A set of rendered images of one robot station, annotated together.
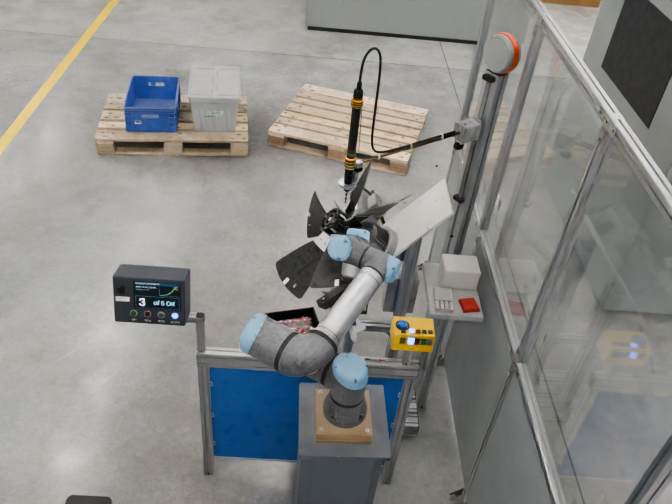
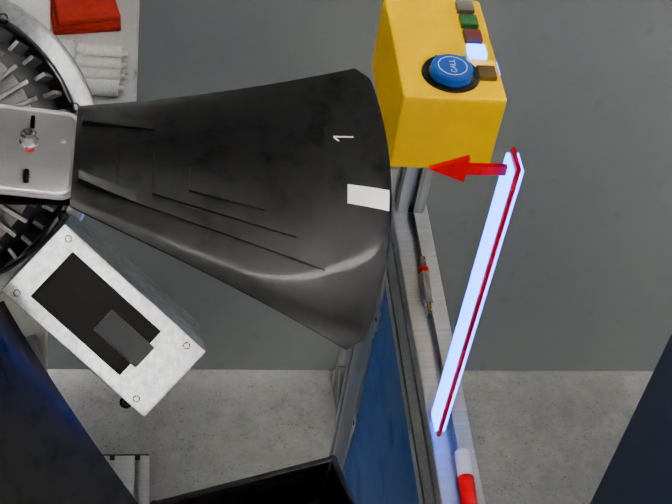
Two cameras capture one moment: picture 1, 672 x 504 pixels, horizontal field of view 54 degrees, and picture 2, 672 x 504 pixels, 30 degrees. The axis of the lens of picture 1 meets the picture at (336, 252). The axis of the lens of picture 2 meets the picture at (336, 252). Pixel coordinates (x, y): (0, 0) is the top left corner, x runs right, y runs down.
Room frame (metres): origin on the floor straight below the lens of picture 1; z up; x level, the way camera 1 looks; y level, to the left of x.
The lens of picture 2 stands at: (2.05, 0.64, 1.78)
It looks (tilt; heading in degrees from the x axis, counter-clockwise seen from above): 46 degrees down; 262
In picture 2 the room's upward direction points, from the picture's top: 10 degrees clockwise
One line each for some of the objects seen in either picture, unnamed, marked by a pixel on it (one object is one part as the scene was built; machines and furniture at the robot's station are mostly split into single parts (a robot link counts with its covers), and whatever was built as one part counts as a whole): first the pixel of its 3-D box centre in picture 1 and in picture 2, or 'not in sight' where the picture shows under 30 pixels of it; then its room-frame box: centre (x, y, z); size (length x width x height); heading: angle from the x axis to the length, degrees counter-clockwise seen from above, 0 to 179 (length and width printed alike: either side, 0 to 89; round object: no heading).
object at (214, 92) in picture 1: (215, 99); not in sight; (5.03, 1.15, 0.31); 0.60 x 0.42 x 0.33; 11
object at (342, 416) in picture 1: (346, 400); not in sight; (1.42, -0.09, 1.10); 0.15 x 0.15 x 0.10
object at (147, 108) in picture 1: (153, 103); not in sight; (4.93, 1.64, 0.25); 0.60 x 0.41 x 0.22; 11
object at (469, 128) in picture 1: (467, 130); not in sight; (2.57, -0.50, 1.55); 0.10 x 0.07 x 0.09; 129
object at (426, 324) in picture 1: (412, 335); (434, 86); (1.84, -0.33, 1.02); 0.16 x 0.10 x 0.11; 94
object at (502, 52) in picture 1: (501, 53); not in sight; (2.63, -0.58, 1.88); 0.16 x 0.07 x 0.16; 39
